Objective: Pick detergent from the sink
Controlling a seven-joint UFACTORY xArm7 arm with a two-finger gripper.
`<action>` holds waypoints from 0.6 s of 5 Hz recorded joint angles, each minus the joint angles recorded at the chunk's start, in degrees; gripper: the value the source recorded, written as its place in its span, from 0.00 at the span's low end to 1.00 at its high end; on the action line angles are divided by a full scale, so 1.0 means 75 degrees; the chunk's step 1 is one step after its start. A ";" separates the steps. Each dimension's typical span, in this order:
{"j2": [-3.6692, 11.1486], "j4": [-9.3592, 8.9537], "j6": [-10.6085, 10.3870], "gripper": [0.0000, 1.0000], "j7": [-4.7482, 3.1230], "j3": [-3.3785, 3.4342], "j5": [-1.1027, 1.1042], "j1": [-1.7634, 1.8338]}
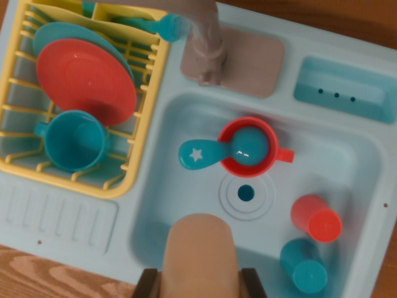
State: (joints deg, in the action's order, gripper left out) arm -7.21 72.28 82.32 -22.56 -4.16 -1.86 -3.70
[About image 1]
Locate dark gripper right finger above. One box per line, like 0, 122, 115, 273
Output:
241, 267, 268, 298

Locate teal toy tumbler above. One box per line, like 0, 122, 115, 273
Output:
279, 238, 329, 295

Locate yellow dish rack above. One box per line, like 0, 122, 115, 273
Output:
0, 0, 171, 199

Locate red toy mug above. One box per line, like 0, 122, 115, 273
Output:
216, 117, 295, 178

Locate teal toy mug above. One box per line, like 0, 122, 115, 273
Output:
33, 110, 110, 174

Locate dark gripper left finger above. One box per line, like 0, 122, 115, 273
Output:
132, 268, 164, 298

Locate beige detergent bottle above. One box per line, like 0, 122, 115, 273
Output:
161, 213, 241, 298

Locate light blue toy sink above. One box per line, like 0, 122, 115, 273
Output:
0, 0, 397, 298

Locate teal toy plate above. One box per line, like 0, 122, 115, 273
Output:
32, 21, 136, 91

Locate grey toy faucet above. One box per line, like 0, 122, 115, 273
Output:
92, 0, 285, 99

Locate red toy plate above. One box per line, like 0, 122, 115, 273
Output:
36, 38, 138, 127

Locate teal toy fork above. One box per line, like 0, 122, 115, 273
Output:
111, 14, 189, 43

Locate red toy tumbler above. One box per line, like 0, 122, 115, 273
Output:
290, 194, 344, 244

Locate teal spoon with white star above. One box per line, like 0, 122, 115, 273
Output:
178, 127, 270, 171

